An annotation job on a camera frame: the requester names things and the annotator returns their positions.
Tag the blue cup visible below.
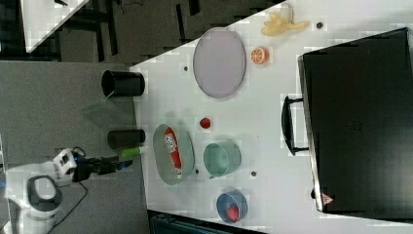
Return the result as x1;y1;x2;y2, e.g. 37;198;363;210
216;190;248;223

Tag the green oval strainer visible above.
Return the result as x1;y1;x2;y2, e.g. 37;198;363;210
153;124;195;185

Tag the green mug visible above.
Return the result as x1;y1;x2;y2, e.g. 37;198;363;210
204;140;242;178

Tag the black cup at corner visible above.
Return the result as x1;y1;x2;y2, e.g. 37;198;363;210
101;70;145;97

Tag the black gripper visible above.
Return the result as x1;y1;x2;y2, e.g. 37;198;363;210
72;156;132;182

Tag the orange half slice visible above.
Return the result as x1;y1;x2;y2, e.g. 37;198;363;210
250;47;270;64

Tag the red ketchup bottle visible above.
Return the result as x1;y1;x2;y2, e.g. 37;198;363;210
165;127;182;178

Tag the green oval toy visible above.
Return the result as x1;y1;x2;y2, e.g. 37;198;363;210
121;147;145;158

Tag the grey round plate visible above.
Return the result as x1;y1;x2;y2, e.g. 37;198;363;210
193;27;246;98

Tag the toaster oven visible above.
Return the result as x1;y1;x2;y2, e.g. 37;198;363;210
297;27;413;223

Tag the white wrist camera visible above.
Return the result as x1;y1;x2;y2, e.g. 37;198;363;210
53;148;77;177

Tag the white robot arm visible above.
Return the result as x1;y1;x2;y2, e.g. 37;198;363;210
5;155;132;234

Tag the strawberry in blue cup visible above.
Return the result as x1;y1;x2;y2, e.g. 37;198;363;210
227;206;240;222

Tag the black cylinder cup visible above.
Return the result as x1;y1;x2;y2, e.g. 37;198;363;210
107;130;146;149

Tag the red strawberry on table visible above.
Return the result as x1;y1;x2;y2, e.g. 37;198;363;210
200;117;211;129

